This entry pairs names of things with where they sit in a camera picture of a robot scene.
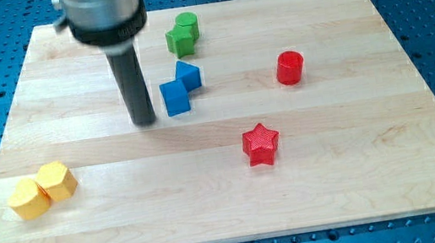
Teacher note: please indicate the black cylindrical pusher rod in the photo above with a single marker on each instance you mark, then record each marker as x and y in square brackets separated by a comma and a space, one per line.
[131, 84]

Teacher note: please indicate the blue cube block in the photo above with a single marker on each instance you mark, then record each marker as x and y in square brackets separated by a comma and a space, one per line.
[175, 97]

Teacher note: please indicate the blue triangular block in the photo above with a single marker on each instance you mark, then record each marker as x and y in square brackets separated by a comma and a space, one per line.
[189, 75]

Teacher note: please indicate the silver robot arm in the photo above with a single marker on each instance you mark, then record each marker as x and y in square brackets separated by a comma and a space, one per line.
[111, 25]

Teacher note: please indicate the green star block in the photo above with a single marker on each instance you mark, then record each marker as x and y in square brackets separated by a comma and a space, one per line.
[180, 41]

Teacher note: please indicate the green cylinder block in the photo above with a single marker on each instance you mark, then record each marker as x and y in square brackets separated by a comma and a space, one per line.
[190, 20]

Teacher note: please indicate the yellow hexagon block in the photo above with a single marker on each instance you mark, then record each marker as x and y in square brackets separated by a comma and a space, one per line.
[57, 181]

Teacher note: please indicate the red star block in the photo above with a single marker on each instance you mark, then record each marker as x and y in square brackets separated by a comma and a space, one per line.
[260, 145]

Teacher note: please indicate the wooden board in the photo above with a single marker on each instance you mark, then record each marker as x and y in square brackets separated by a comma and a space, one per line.
[356, 134]

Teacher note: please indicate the red cylinder block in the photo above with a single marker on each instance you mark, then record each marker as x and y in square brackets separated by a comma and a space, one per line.
[289, 67]

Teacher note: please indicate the yellow heart block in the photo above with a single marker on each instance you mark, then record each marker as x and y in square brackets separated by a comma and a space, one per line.
[28, 200]

